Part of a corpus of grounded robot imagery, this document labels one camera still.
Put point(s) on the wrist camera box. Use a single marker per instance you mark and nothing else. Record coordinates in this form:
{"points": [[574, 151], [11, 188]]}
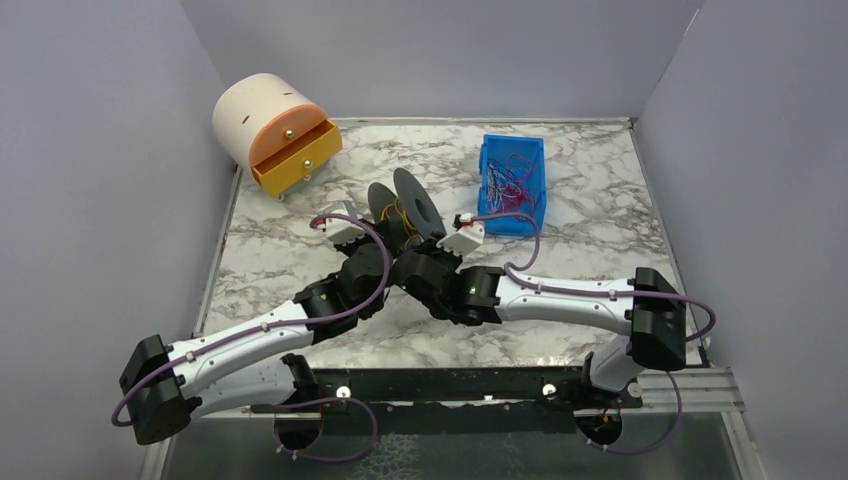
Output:
{"points": [[339, 231], [469, 234]]}

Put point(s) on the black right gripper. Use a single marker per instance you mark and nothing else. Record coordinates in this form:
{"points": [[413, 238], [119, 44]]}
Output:
{"points": [[423, 250]]}

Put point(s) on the round mini drawer cabinet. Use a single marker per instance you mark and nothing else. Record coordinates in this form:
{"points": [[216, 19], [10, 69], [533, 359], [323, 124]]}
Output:
{"points": [[274, 133]]}

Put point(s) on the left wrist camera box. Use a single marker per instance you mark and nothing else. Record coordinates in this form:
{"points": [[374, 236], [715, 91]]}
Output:
{"points": [[339, 231]]}

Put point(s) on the dark grey cable spool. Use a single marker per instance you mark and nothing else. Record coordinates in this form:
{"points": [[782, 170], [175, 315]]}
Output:
{"points": [[405, 217]]}

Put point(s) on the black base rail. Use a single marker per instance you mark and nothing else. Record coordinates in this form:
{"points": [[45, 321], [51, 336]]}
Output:
{"points": [[433, 401]]}

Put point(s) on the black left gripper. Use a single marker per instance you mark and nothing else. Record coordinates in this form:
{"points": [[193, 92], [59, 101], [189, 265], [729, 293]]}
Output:
{"points": [[370, 245]]}

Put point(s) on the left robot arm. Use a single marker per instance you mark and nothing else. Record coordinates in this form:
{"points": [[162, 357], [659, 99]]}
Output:
{"points": [[165, 386]]}

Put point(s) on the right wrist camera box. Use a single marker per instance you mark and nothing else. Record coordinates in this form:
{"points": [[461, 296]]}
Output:
{"points": [[469, 234]]}

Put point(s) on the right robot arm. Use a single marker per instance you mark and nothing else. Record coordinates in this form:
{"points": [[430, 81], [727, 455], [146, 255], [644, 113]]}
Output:
{"points": [[644, 312]]}

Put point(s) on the blue plastic bin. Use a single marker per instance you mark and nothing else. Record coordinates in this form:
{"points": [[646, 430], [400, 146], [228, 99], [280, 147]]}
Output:
{"points": [[513, 184]]}

